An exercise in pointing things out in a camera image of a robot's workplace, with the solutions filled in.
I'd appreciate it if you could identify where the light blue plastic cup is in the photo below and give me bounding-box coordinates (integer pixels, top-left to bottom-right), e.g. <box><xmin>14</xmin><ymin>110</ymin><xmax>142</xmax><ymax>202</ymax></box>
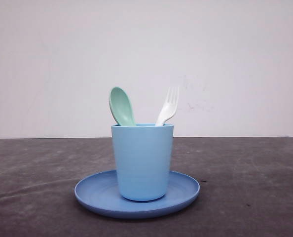
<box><xmin>111</xmin><ymin>123</ymin><xmax>174</xmax><ymax>201</ymax></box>

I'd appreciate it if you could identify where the mint green plastic spoon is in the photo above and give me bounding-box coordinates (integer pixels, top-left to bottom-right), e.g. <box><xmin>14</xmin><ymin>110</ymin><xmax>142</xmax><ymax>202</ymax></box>
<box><xmin>109</xmin><ymin>87</ymin><xmax>136</xmax><ymax>127</ymax></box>

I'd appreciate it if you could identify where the blue plastic plate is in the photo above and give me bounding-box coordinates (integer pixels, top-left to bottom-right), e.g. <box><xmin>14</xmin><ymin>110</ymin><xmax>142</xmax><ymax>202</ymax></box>
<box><xmin>74</xmin><ymin>170</ymin><xmax>200</xmax><ymax>219</ymax></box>

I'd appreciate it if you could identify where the white plastic fork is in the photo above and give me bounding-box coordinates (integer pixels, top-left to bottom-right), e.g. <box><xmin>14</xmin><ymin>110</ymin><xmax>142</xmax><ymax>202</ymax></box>
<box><xmin>155</xmin><ymin>86</ymin><xmax>179</xmax><ymax>126</ymax></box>

